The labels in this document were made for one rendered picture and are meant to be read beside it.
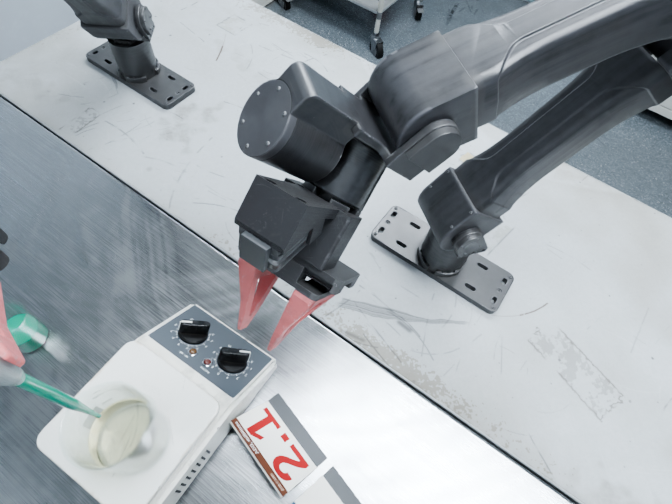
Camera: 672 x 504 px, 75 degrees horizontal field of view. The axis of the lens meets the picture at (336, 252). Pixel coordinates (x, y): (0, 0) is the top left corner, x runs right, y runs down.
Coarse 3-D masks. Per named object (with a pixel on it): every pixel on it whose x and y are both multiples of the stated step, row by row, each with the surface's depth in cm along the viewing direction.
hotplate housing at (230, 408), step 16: (144, 336) 47; (240, 336) 52; (160, 352) 46; (176, 368) 45; (272, 368) 50; (208, 384) 45; (256, 384) 48; (224, 400) 44; (240, 400) 45; (224, 416) 44; (208, 432) 42; (224, 432) 46; (192, 448) 42; (208, 448) 44; (192, 464) 42; (176, 480) 41; (192, 480) 45; (160, 496) 40; (176, 496) 43
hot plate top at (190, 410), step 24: (120, 360) 43; (144, 360) 44; (96, 384) 42; (144, 384) 42; (168, 384) 43; (192, 384) 43; (168, 408) 42; (192, 408) 42; (216, 408) 42; (48, 432) 40; (192, 432) 41; (48, 456) 39; (168, 456) 40; (96, 480) 38; (120, 480) 38; (144, 480) 38
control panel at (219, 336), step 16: (176, 320) 50; (208, 320) 52; (160, 336) 48; (176, 336) 48; (208, 336) 50; (224, 336) 51; (176, 352) 47; (208, 352) 48; (256, 352) 50; (192, 368) 46; (208, 368) 46; (256, 368) 49; (224, 384) 46; (240, 384) 46
